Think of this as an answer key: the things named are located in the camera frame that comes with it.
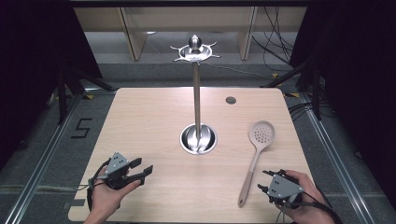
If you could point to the aluminium floor rail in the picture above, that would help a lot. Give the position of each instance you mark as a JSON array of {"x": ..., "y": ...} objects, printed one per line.
[
  {"x": 40, "y": 161},
  {"x": 336, "y": 158}
]

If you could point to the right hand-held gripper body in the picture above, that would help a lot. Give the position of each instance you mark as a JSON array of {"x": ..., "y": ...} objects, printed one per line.
[{"x": 282, "y": 189}]

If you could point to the grey table grommet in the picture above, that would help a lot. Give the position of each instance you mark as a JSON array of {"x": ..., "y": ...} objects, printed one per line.
[{"x": 230, "y": 100}]

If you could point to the wooden shelf unit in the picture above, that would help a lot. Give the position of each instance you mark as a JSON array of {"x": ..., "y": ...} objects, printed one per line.
[{"x": 190, "y": 31}]

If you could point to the steel utensil rack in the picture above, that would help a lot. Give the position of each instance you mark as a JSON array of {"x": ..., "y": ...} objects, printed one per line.
[{"x": 196, "y": 93}]

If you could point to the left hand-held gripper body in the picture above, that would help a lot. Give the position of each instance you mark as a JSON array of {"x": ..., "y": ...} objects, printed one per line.
[{"x": 116, "y": 169}]

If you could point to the black metal stand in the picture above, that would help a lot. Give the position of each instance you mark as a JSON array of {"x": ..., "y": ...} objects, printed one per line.
[
  {"x": 306, "y": 84},
  {"x": 74, "y": 84}
]

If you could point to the person's left hand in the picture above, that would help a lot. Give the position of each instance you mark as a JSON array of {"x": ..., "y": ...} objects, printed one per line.
[{"x": 107, "y": 196}]

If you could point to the person's right hand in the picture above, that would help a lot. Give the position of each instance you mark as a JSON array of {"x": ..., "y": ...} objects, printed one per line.
[{"x": 306, "y": 202}]

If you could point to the beige slotted spoon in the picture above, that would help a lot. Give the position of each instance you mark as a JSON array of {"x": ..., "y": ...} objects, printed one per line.
[{"x": 258, "y": 149}]

